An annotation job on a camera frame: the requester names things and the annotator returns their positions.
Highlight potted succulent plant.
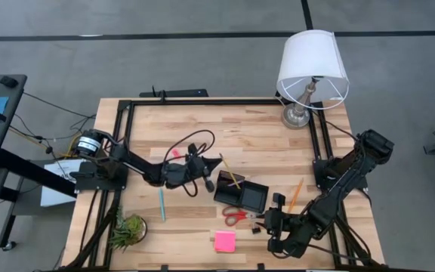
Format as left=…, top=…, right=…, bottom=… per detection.
left=110, top=206, right=149, bottom=251

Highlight pink sticky note pad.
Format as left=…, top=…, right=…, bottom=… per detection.
left=214, top=230, right=237, bottom=253

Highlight black box behind table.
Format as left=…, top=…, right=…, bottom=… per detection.
left=138, top=85, right=209, bottom=98

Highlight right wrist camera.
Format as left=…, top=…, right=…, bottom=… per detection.
left=272, top=192, right=287, bottom=211

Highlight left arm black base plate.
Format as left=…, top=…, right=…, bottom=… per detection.
left=74, top=160, right=130, bottom=191

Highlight white paper sheet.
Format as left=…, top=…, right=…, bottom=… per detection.
left=39, top=158, right=86, bottom=208

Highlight black floor cable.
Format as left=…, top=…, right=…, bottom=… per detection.
left=23, top=91, right=97, bottom=119

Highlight black desk organizer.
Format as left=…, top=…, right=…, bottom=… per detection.
left=213, top=169, right=270, bottom=215

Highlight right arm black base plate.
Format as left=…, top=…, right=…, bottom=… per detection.
left=313, top=158, right=369, bottom=190

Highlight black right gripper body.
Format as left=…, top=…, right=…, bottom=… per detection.
left=265, top=209, right=300, bottom=243

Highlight black aluminium table frame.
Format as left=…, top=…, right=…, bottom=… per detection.
left=64, top=98, right=384, bottom=272

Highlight yellow cable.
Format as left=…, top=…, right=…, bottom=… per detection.
left=64, top=131, right=85, bottom=158

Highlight table lamp white shade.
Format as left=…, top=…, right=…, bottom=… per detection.
left=276, top=29, right=350, bottom=131

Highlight yellow pencil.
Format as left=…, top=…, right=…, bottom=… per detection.
left=219, top=153, right=242, bottom=190

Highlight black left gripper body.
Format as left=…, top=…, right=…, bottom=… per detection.
left=164, top=158, right=208, bottom=189

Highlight teal pen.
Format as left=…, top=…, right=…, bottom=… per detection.
left=158, top=187, right=167, bottom=222

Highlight orange pencil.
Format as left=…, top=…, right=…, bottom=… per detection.
left=287, top=178, right=304, bottom=213

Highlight red-handled scissors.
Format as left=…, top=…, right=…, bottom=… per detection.
left=221, top=206, right=258, bottom=227

